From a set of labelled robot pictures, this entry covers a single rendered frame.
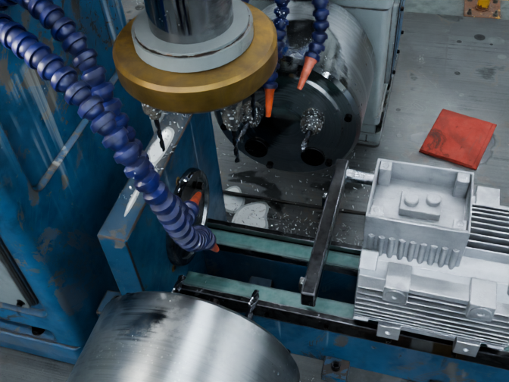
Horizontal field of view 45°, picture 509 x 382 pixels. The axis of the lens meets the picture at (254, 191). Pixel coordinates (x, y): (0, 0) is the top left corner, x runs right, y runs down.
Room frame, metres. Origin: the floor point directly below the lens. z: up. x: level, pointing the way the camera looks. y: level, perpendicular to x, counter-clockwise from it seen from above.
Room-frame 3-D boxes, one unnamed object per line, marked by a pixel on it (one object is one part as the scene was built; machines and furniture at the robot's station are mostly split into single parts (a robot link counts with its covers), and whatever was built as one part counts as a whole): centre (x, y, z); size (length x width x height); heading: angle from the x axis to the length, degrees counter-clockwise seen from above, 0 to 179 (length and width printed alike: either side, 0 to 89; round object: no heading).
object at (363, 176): (0.64, -0.18, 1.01); 0.08 x 0.02 x 0.02; 70
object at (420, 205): (0.49, -0.20, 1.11); 0.12 x 0.11 x 0.07; 70
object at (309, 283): (0.55, -0.10, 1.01); 0.26 x 0.04 x 0.03; 160
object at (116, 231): (0.62, 0.16, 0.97); 0.30 x 0.11 x 0.34; 160
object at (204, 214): (0.59, 0.10, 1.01); 0.15 x 0.02 x 0.15; 160
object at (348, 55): (0.87, -0.10, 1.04); 0.41 x 0.25 x 0.25; 160
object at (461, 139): (0.93, -0.44, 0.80); 0.15 x 0.12 x 0.01; 146
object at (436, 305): (0.47, -0.24, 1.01); 0.20 x 0.19 x 0.19; 70
